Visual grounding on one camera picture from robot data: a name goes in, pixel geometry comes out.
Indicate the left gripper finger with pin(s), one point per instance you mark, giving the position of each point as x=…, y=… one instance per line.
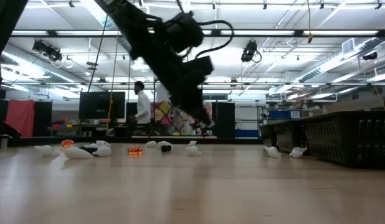
x=192, y=112
x=203, y=110

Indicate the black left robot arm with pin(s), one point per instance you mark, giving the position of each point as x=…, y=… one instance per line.
x=133, y=21

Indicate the black cabinet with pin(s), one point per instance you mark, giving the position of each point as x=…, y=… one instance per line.
x=225, y=121

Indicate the colourful patchwork quilt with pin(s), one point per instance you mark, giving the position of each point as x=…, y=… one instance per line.
x=163, y=118

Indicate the person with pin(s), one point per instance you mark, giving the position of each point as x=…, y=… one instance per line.
x=143, y=109

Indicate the blue storage box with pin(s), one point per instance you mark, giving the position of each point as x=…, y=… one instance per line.
x=247, y=133

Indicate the black perforated plastic basket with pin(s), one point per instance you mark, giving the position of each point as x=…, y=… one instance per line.
x=351, y=140
x=292, y=137
x=272, y=135

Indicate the blue storage bins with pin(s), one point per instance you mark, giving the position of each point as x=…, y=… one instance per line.
x=279, y=114

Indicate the black monitor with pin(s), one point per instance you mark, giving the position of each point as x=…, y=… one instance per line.
x=99, y=105

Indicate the overhead rig light bar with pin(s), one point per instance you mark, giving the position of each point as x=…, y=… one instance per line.
x=298, y=32

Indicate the black partition panel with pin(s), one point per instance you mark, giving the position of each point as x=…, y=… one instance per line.
x=43, y=118

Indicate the grey air vent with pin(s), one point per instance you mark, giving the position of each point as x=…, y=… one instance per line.
x=348, y=46

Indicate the red cloth panel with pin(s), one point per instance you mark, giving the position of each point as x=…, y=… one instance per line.
x=20, y=118

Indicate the black ceiling fixture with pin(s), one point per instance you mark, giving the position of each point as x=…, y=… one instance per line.
x=370, y=56

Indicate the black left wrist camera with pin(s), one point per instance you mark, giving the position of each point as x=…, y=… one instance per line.
x=198, y=67

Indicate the black ceiling camera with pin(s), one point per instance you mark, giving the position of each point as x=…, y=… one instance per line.
x=249, y=51

